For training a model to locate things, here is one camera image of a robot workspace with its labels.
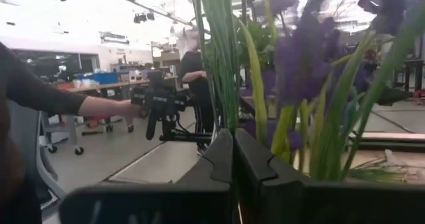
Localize green artificial stem bunch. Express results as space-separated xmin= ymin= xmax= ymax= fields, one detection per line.
xmin=347 ymin=149 xmax=425 ymax=185

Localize long wooden workbench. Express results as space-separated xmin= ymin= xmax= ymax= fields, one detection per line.
xmin=56 ymin=74 xmax=180 ymax=100

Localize white artificial flower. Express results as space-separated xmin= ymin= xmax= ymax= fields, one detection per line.
xmin=383 ymin=148 xmax=404 ymax=167

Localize artificial lavender bunch green leaves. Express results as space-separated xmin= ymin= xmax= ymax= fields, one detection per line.
xmin=191 ymin=0 xmax=425 ymax=182

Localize blue plastic bin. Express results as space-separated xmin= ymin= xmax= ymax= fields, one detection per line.
xmin=74 ymin=71 xmax=120 ymax=85

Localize grey office chair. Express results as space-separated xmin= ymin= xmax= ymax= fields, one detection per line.
xmin=6 ymin=99 xmax=69 ymax=201

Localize black ceiling track rail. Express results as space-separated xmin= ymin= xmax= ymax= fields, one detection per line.
xmin=88 ymin=0 xmax=197 ymax=28

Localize black track spotlights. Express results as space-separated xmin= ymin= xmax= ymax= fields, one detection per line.
xmin=132 ymin=12 xmax=156 ymax=25

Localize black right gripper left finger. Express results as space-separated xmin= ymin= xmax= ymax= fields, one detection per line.
xmin=59 ymin=128 xmax=233 ymax=224

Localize grey rolling table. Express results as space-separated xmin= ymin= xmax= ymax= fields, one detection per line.
xmin=39 ymin=112 xmax=135 ymax=156

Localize black background table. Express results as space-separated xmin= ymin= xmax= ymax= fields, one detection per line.
xmin=392 ymin=58 xmax=425 ymax=92

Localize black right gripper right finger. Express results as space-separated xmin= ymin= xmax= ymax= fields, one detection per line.
xmin=234 ymin=128 xmax=425 ymax=224

